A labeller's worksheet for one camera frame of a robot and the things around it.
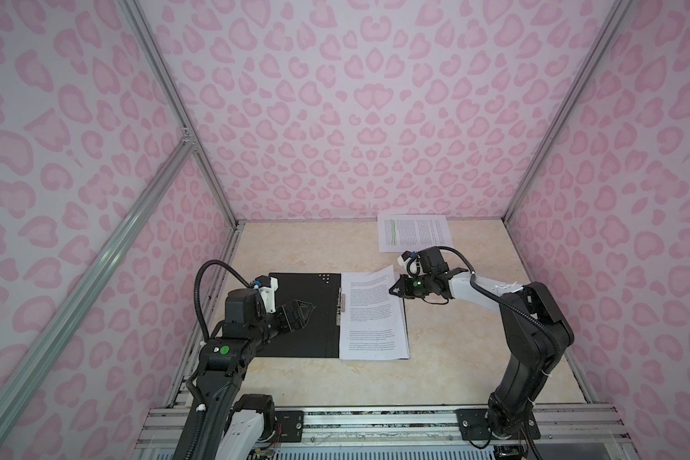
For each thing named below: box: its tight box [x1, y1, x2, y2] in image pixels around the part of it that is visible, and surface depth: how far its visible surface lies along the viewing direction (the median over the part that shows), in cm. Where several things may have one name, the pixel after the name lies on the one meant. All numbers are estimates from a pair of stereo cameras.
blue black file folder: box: [253, 272, 343, 359], surface depth 94 cm
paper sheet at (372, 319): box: [339, 264, 410, 361], surface depth 93 cm
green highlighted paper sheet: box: [377, 214, 454, 253], surface depth 120 cm
